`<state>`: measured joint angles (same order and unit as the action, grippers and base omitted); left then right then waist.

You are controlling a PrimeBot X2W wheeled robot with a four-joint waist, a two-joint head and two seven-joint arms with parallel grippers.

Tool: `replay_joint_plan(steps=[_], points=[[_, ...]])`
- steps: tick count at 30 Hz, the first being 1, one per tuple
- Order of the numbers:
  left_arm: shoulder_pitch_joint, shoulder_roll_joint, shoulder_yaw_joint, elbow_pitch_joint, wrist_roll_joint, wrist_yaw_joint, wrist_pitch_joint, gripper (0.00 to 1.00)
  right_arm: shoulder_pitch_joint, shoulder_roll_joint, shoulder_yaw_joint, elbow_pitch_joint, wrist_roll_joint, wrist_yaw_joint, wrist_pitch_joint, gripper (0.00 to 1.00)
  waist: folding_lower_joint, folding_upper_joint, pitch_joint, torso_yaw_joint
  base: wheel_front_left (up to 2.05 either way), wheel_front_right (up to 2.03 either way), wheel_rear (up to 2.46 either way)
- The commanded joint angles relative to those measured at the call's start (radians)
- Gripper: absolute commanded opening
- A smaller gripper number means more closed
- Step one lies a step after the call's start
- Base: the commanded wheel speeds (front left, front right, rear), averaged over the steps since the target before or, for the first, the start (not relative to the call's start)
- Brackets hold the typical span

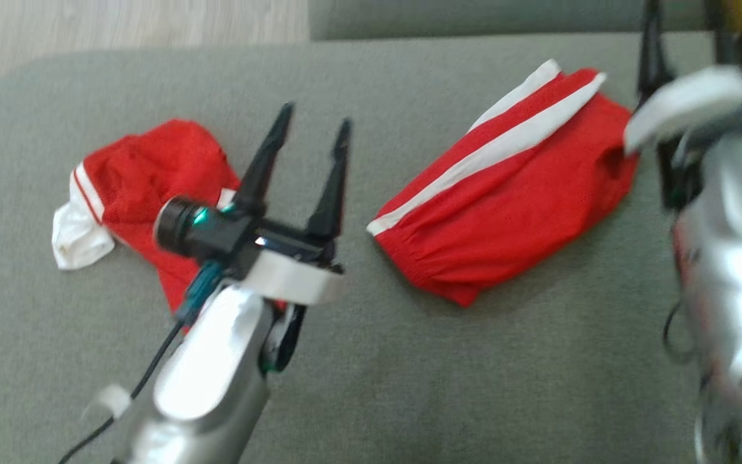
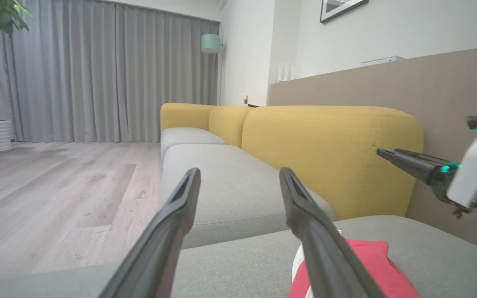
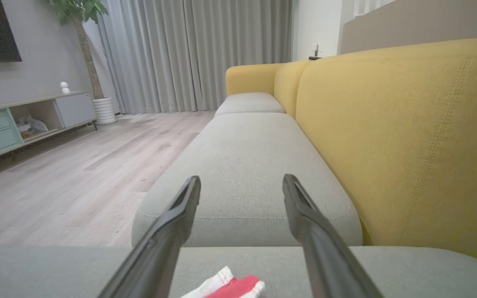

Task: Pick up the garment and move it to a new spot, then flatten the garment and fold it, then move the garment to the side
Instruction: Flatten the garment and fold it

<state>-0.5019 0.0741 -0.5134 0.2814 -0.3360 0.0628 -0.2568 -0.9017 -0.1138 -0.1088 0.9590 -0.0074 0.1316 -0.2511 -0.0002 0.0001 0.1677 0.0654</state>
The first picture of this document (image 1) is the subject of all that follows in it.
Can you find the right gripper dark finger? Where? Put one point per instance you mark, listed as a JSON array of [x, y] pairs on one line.
[[722, 32], [654, 51]]

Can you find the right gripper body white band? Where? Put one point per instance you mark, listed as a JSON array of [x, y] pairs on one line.
[[686, 106]]

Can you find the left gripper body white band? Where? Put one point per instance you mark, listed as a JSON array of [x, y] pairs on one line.
[[294, 277]]

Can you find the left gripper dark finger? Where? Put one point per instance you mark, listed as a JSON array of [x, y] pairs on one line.
[[333, 187], [265, 167]]

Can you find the red basketball jersey white trim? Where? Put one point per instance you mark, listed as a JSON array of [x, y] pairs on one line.
[[145, 167]]

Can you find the red shorts white stripes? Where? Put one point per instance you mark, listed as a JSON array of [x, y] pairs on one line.
[[513, 212]]

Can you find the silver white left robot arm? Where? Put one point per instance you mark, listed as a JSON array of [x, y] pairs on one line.
[[203, 374]]

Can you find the large grey sofa seat cushion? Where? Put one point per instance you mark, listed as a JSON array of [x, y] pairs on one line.
[[409, 374]]

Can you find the small grey sofa cushion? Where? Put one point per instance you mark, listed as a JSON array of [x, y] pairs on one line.
[[474, 16]]

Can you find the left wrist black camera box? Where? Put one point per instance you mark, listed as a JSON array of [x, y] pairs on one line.
[[229, 238]]

